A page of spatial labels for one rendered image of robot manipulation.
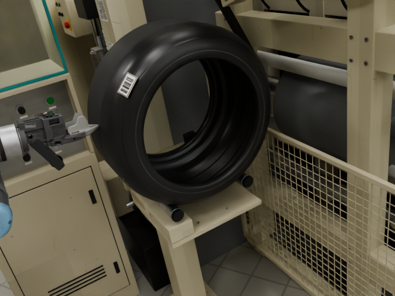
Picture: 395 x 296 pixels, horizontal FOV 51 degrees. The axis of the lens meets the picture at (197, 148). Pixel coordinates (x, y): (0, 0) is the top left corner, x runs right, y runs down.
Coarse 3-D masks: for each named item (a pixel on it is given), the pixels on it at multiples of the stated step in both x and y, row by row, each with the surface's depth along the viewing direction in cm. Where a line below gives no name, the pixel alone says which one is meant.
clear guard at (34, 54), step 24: (0, 0) 151; (24, 0) 155; (0, 24) 153; (24, 24) 157; (48, 24) 162; (0, 48) 156; (24, 48) 160; (48, 48) 164; (0, 72) 159; (24, 72) 163; (48, 72) 168
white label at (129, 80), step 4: (128, 76) 109; (132, 76) 109; (124, 80) 110; (128, 80) 109; (132, 80) 108; (124, 84) 110; (128, 84) 109; (132, 84) 108; (120, 88) 110; (124, 88) 109; (128, 88) 109; (120, 92) 110; (124, 92) 109; (128, 92) 108
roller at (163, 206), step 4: (160, 204) 139; (164, 204) 137; (168, 204) 136; (164, 208) 137; (168, 208) 135; (172, 208) 133; (176, 208) 133; (180, 208) 134; (168, 212) 134; (172, 212) 132; (176, 212) 132; (180, 212) 133; (172, 216) 132; (176, 216) 133; (180, 216) 133; (176, 220) 133
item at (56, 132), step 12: (24, 120) 109; (36, 120) 109; (48, 120) 109; (60, 120) 110; (24, 132) 108; (36, 132) 111; (48, 132) 110; (60, 132) 112; (24, 144) 108; (48, 144) 111; (60, 144) 112
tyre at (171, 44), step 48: (144, 48) 112; (192, 48) 113; (240, 48) 122; (96, 96) 120; (144, 96) 111; (240, 96) 152; (96, 144) 129; (144, 144) 115; (192, 144) 158; (240, 144) 150; (144, 192) 124; (192, 192) 130
